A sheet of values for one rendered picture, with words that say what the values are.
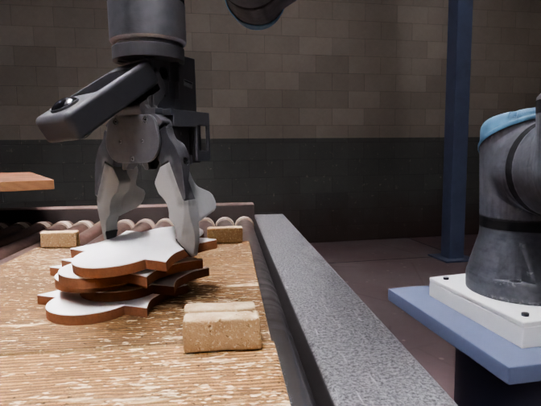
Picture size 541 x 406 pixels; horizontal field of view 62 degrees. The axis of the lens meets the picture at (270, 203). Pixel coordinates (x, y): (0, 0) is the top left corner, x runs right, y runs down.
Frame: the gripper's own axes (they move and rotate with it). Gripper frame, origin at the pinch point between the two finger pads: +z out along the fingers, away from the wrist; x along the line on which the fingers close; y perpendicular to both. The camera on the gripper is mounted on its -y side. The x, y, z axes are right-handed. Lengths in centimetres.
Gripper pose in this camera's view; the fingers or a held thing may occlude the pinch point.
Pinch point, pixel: (143, 247)
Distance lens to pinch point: 47.7
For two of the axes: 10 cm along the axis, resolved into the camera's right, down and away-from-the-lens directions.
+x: -8.7, -0.4, 4.9
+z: 0.2, 9.9, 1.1
